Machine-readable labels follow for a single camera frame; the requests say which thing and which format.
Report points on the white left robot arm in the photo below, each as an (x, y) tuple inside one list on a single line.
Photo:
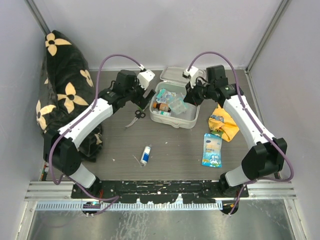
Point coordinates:
[(61, 146)]

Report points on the alcohol pads plastic bag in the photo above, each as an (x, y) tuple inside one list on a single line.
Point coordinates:
[(177, 106)]

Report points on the blue cooling patch pouch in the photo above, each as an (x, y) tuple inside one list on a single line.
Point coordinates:
[(211, 156)]

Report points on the white gauze packet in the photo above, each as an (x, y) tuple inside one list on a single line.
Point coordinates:
[(161, 98)]

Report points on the black floral plush blanket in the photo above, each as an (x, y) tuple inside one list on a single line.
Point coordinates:
[(66, 87)]

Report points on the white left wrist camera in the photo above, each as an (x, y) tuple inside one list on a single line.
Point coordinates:
[(145, 76)]

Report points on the white slotted cable duct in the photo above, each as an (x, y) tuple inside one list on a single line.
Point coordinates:
[(138, 206)]

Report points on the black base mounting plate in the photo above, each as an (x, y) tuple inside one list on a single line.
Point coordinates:
[(164, 191)]

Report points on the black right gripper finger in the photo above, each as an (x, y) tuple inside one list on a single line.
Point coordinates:
[(189, 91), (194, 100)]

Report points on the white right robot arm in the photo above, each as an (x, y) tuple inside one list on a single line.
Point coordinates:
[(266, 152)]

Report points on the grey medicine kit case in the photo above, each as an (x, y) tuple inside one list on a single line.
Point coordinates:
[(172, 80)]

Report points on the white bottle green label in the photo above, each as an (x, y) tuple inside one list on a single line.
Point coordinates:
[(162, 113)]

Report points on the yellow cartoon cloth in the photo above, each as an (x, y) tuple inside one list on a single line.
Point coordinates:
[(222, 125)]

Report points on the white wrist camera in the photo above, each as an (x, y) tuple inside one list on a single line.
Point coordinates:
[(145, 76), (192, 74)]

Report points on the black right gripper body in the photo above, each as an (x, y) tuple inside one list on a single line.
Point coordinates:
[(204, 91)]

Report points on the medical tape roll packet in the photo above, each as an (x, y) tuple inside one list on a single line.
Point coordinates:
[(170, 95)]

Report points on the brown medicine bottle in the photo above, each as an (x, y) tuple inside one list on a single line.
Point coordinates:
[(161, 107)]

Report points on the black handled scissors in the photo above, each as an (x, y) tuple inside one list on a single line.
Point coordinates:
[(139, 114)]

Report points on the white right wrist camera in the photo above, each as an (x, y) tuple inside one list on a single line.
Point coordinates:
[(192, 74)]

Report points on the green plasters plastic bag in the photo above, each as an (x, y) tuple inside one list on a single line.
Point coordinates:
[(182, 96)]

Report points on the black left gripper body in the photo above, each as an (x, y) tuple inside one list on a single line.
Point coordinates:
[(135, 94)]

